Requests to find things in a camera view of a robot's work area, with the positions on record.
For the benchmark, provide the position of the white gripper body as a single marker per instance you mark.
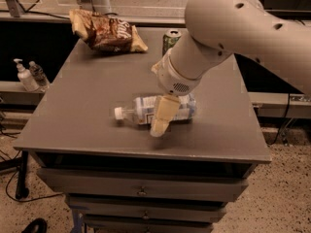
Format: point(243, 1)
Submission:
point(171, 78)

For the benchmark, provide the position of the grey drawer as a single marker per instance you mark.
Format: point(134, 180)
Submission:
point(142, 185)
point(138, 225)
point(144, 210)

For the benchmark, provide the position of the black object on floor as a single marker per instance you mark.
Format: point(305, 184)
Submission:
point(38, 225)

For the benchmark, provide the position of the white pump dispenser bottle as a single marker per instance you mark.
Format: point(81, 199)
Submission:
point(25, 77)

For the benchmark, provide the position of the brown chip bag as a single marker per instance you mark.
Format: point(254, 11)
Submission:
point(105, 33)

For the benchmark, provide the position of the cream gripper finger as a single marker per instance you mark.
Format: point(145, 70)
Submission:
point(166, 107)
point(157, 68)

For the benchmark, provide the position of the green soda can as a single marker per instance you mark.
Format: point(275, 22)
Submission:
point(170, 38)

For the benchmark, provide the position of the black table leg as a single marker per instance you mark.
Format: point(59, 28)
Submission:
point(22, 191)

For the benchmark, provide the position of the clear plastic water bottle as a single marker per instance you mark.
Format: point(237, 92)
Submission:
point(141, 111)

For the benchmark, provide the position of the middle grey drawer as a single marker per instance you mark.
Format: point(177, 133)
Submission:
point(144, 210)

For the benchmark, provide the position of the grey drawer cabinet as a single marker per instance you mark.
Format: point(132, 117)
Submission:
point(73, 127)

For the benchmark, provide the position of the small clear bottle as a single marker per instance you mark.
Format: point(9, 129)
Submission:
point(39, 76)

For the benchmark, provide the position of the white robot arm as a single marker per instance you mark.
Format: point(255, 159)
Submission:
point(216, 29)

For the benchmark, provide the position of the bottom grey drawer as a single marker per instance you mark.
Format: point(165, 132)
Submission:
point(138, 225)

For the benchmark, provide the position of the top grey drawer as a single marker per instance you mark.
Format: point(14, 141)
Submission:
point(142, 185)

